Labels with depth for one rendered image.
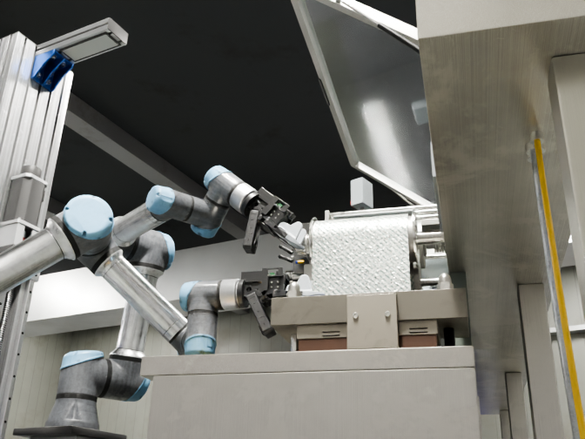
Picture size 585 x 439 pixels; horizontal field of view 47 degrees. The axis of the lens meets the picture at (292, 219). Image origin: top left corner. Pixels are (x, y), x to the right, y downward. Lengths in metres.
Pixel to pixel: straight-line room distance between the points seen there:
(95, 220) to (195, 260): 5.90
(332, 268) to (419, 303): 0.33
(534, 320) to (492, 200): 0.51
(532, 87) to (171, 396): 0.88
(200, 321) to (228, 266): 5.63
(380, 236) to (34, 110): 1.27
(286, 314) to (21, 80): 1.31
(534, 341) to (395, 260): 0.37
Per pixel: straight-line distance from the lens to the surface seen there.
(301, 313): 1.41
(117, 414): 12.48
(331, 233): 1.68
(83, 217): 1.69
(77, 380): 2.09
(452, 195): 1.25
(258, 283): 1.67
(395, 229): 1.65
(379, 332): 1.35
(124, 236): 2.06
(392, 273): 1.61
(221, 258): 7.37
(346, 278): 1.63
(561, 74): 0.92
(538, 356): 1.69
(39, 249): 1.68
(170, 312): 1.79
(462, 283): 1.61
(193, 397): 1.38
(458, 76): 0.94
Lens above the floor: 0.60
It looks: 24 degrees up
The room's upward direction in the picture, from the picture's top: 2 degrees clockwise
